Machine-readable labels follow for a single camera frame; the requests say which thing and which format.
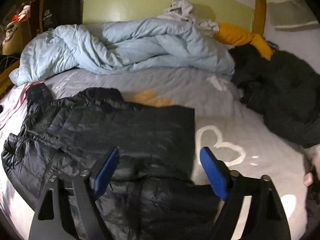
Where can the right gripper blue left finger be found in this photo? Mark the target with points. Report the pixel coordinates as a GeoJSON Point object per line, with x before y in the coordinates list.
{"type": "Point", "coordinates": [103, 170]}

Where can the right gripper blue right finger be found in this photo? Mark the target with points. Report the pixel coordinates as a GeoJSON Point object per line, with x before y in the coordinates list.
{"type": "Point", "coordinates": [217, 173]}

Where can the black puffer down jacket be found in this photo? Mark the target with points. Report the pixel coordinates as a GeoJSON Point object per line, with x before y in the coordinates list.
{"type": "Point", "coordinates": [139, 161]}

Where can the person's right hand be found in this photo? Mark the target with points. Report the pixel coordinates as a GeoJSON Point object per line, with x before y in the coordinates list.
{"type": "Point", "coordinates": [312, 155]}

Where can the black fluffy fleece coat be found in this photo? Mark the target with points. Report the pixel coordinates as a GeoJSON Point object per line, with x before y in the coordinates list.
{"type": "Point", "coordinates": [284, 90]}

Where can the pink and white blanket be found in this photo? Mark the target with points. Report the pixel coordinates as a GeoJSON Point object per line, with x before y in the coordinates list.
{"type": "Point", "coordinates": [13, 101]}

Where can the light blue crumpled duvet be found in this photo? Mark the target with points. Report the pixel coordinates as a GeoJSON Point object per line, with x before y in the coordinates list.
{"type": "Point", "coordinates": [119, 47]}

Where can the orange yellow garment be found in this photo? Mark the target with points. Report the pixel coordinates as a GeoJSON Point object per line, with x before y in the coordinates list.
{"type": "Point", "coordinates": [237, 36]}

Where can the brown cardboard box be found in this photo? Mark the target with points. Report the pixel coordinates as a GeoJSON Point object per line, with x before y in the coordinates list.
{"type": "Point", "coordinates": [18, 35]}

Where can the pale grey crumpled shirt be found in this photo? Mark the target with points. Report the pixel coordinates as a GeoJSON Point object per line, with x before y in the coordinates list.
{"type": "Point", "coordinates": [182, 11]}

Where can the black hanging garment bag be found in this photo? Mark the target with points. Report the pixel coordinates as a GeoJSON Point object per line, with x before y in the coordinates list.
{"type": "Point", "coordinates": [60, 12]}

